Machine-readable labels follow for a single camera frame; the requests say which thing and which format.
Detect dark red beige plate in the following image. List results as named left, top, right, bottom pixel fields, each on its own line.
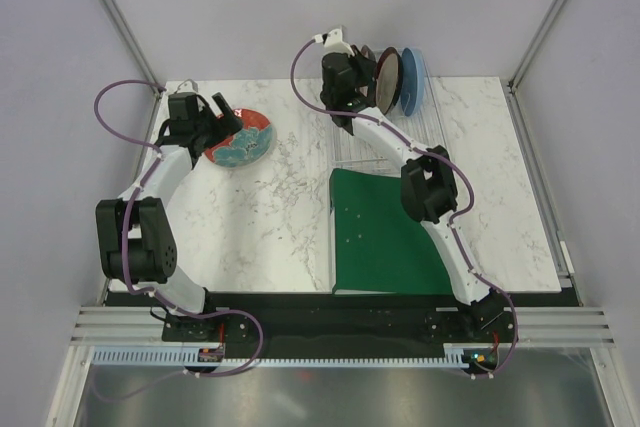
left=351, top=45, right=377, bottom=104

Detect red and teal plate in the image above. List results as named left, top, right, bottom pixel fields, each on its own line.
left=205, top=108, right=276, bottom=168

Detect blue plate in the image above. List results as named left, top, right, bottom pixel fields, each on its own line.
left=400, top=47, right=427, bottom=117

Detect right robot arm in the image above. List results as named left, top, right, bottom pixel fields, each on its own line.
left=320, top=42, right=508, bottom=341

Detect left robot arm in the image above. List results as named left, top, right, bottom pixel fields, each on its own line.
left=95, top=92, right=243, bottom=340

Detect green binder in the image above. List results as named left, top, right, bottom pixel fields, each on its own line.
left=330, top=169, right=452, bottom=295

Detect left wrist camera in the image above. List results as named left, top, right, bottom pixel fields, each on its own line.
left=175, top=79, right=199, bottom=93

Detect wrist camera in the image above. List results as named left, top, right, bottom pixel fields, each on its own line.
left=312, top=25, right=355, bottom=56
left=175, top=79, right=199, bottom=93

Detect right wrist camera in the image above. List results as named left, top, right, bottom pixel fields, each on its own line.
left=312, top=25, right=355, bottom=56

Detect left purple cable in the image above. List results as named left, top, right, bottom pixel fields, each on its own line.
left=93, top=79, right=264, bottom=403

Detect white wire dish rack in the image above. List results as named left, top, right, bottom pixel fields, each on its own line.
left=322, top=59, right=446, bottom=176

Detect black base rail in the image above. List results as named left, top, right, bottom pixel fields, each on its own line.
left=162, top=293, right=515, bottom=358

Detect white cable duct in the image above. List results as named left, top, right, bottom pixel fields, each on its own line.
left=91, top=346, right=496, bottom=368

